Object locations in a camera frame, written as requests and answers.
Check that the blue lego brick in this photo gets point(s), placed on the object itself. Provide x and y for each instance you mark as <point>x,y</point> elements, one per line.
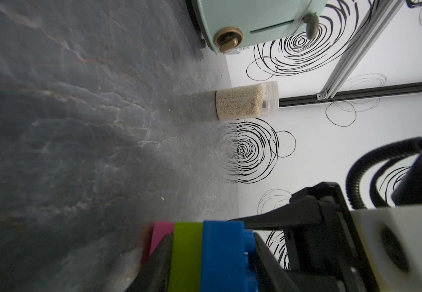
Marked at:
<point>227,263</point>

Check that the mint green toaster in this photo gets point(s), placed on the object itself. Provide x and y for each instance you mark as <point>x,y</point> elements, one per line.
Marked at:
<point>228,26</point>

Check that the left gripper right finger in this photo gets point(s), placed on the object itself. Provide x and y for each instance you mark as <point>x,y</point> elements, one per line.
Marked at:
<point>270,275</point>

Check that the pink lego brick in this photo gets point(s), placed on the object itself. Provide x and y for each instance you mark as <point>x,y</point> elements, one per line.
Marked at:
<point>159,231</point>

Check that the clear jar with grains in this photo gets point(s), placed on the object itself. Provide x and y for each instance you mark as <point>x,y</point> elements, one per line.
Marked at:
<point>254,101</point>

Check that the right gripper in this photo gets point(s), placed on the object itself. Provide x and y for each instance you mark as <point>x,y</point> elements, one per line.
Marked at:
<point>321,238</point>

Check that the lime green lego brick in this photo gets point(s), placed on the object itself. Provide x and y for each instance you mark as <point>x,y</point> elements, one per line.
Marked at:
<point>185,266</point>

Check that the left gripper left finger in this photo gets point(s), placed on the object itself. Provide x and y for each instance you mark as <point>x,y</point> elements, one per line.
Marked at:
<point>154,275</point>

